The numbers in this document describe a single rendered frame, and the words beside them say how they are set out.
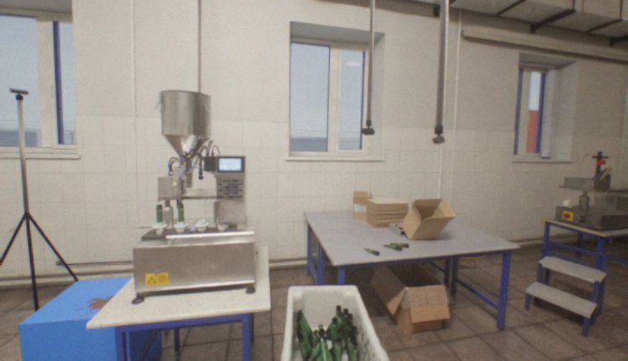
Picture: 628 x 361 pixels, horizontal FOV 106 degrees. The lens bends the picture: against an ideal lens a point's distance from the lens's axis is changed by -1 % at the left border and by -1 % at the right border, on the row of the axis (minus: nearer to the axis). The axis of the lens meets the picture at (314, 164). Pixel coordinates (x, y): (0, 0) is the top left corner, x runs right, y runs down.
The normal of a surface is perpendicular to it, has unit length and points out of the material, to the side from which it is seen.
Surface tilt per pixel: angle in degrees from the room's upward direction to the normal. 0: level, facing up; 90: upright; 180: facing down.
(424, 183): 90
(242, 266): 90
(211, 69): 90
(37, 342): 90
